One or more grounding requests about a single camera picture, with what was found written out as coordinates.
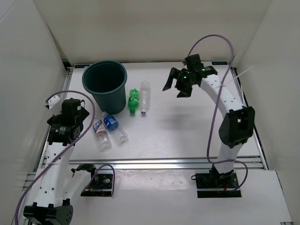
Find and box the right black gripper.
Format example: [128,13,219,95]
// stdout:
[162,67,196,98]

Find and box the clear unlabelled plastic bottle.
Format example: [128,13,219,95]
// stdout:
[140,81,151,116]

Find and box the clear bottle orange white label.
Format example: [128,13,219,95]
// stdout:
[92,115,111,152]

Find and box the clear bottle blue label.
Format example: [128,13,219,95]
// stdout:
[102,112,128,147]

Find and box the green plastic soda bottle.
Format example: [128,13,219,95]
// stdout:
[128,89,140,116]

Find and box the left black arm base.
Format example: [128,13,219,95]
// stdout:
[81,172,115,197]

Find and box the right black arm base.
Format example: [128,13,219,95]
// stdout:
[191,172,241,198]

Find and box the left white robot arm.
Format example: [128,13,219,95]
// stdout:
[23,106,98,225]

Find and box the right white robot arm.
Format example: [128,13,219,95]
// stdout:
[163,66,255,188]

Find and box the dark green plastic bin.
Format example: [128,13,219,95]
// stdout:
[82,60,128,114]

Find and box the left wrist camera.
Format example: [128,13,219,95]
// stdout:
[61,98,82,116]

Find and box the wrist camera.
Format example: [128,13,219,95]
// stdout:
[61,98,82,116]
[184,54,204,71]

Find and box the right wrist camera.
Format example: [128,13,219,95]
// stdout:
[184,54,204,71]

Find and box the aluminium frame rail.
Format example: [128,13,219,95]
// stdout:
[22,156,268,191]

